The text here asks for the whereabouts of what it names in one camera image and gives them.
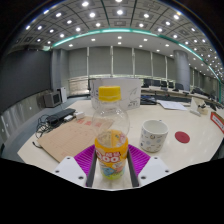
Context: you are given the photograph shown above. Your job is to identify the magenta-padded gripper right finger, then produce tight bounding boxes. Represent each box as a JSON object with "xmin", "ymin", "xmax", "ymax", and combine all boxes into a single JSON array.
[{"xmin": 127, "ymin": 143, "xmax": 173, "ymax": 188}]

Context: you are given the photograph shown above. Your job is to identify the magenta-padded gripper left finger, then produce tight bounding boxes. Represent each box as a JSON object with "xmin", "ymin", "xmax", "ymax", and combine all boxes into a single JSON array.
[{"xmin": 52, "ymin": 143, "xmax": 98, "ymax": 189}]

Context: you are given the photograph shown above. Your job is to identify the yellow-capped clear drink bottle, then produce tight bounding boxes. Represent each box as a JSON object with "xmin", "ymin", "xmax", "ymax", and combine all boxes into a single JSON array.
[{"xmin": 91, "ymin": 85, "xmax": 131, "ymax": 181}]

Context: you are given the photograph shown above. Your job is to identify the brown paper envelope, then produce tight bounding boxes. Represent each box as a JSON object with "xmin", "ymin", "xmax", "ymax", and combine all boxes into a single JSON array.
[{"xmin": 37, "ymin": 117, "xmax": 114, "ymax": 163}]

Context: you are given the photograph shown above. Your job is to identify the flat round red coaster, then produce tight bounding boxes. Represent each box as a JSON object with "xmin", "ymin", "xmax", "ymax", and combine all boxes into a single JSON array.
[{"xmin": 174, "ymin": 130, "xmax": 191, "ymax": 144}]

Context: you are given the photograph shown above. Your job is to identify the black flat device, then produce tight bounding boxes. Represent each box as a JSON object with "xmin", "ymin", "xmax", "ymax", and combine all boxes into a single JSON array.
[{"xmin": 46, "ymin": 108, "xmax": 77, "ymax": 126}]

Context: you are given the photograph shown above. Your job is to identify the white paper sheet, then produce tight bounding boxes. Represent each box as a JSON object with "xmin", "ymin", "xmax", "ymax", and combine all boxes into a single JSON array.
[{"xmin": 156, "ymin": 99, "xmax": 188, "ymax": 112}]

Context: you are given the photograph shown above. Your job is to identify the black laptop bag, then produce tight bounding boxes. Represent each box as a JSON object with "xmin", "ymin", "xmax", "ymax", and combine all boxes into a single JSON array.
[{"xmin": 139, "ymin": 94, "xmax": 158, "ymax": 106}]

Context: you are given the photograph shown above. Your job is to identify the grey box monitor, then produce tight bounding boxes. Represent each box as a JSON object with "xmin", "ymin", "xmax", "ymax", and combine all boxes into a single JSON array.
[{"xmin": 43, "ymin": 90, "xmax": 63, "ymax": 108}]

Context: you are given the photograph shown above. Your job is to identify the small open white box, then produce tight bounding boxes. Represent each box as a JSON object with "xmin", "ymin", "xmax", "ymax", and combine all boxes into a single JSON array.
[{"xmin": 189, "ymin": 97, "xmax": 211, "ymax": 117}]

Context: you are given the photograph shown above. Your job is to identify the red and white cardboard box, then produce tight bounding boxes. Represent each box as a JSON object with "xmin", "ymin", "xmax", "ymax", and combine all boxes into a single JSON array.
[{"xmin": 209, "ymin": 111, "xmax": 224, "ymax": 134}]

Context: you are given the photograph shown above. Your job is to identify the long curved conference desk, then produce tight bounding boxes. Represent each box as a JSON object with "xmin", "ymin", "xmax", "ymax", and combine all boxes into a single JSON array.
[{"xmin": 141, "ymin": 85, "xmax": 224, "ymax": 109}]

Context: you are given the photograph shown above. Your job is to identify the black office chairs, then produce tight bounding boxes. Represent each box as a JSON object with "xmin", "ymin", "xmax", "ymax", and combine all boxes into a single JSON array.
[{"xmin": 141, "ymin": 78, "xmax": 214, "ymax": 99}]

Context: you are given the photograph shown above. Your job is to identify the round ceiling lights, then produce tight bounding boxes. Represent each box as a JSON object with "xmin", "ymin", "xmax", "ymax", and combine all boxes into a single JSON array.
[{"xmin": 24, "ymin": 0, "xmax": 224, "ymax": 73}]

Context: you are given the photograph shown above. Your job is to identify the white printed mug blue handle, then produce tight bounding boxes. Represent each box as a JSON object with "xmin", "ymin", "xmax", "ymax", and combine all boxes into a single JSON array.
[{"xmin": 139, "ymin": 119, "xmax": 170, "ymax": 154}]

